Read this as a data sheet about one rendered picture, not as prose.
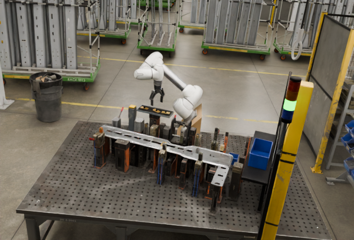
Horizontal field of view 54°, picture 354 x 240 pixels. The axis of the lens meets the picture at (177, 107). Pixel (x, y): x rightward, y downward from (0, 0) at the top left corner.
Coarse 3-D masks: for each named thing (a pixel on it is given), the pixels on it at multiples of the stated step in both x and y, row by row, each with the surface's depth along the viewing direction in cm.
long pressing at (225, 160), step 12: (96, 132) 347; (108, 132) 349; (120, 132) 350; (132, 132) 352; (144, 144) 333; (156, 144) 334; (168, 144) 336; (192, 156) 320; (204, 156) 321; (216, 156) 323; (228, 156) 324
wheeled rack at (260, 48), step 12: (240, 0) 988; (276, 12) 918; (204, 24) 951; (204, 36) 1056; (204, 48) 984; (216, 48) 972; (228, 48) 968; (240, 48) 972; (252, 48) 973; (264, 48) 991
